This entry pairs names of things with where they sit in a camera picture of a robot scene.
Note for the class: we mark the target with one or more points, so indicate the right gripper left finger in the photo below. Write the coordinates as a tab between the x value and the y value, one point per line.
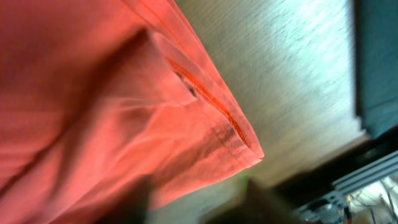
133	207

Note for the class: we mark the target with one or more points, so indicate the dark teal t-shirt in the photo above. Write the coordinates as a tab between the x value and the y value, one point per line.
376	64

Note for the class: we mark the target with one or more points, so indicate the aluminium frame rail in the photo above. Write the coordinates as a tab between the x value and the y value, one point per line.
333	207

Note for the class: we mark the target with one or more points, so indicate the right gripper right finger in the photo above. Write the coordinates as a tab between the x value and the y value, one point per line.
258	205

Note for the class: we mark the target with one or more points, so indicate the red t-shirt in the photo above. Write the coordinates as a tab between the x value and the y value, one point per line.
97	94

